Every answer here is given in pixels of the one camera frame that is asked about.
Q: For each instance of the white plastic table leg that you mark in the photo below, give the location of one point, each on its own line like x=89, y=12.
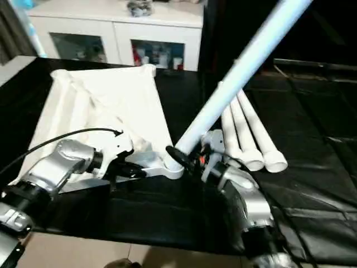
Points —
x=231, y=137
x=245, y=61
x=248, y=139
x=268, y=139

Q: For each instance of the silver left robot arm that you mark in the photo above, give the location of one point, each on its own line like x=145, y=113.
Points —
x=50, y=170

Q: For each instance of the white glass-door cabinet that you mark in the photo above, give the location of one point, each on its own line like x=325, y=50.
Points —
x=111, y=33

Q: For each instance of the grey object on cabinet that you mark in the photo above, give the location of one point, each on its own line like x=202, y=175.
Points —
x=139, y=7

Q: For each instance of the black cabinet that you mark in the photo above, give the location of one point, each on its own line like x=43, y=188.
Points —
x=334, y=33

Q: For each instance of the light blue pole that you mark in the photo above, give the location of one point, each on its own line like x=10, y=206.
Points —
x=30, y=28

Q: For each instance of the black mat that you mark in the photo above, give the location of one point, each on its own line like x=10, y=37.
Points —
x=312, y=212

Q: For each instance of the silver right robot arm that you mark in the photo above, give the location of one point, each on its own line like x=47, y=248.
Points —
x=248, y=206

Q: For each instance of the white plastic table top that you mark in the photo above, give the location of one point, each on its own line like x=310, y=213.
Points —
x=106, y=106

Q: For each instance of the grey curtain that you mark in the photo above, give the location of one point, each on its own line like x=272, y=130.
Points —
x=10, y=28

